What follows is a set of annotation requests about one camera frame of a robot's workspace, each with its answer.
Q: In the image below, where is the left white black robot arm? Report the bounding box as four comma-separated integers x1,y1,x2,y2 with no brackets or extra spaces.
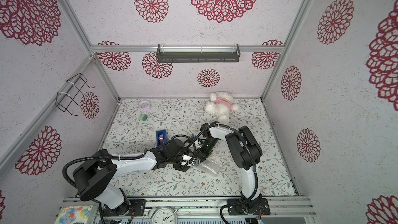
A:
62,137,201,215

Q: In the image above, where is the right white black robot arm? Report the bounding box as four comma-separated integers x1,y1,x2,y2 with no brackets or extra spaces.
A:
194,121,263,224

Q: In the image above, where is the blue tape dispenser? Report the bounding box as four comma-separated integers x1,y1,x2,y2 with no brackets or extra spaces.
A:
156,130,169,146

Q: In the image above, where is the white teddy bear pink shirt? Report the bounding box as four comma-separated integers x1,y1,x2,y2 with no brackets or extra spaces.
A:
205,92,240,124

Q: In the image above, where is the white analog clock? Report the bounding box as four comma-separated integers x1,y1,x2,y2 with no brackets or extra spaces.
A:
151,207,178,224

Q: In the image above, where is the colourful patterned box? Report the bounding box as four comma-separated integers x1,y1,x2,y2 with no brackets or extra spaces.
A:
55,205,98,224

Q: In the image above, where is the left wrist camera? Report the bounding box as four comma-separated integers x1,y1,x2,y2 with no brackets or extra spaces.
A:
181,155,200,167

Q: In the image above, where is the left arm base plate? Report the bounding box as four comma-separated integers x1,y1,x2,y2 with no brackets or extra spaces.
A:
102,199,146,217

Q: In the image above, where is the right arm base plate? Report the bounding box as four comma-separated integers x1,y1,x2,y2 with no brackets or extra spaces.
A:
227,196,271,216

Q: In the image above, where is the black wall shelf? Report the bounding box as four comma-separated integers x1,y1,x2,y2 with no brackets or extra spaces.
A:
155,44,241,63

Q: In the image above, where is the black wire wall rack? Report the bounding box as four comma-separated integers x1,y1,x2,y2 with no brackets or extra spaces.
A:
55,73,95,117

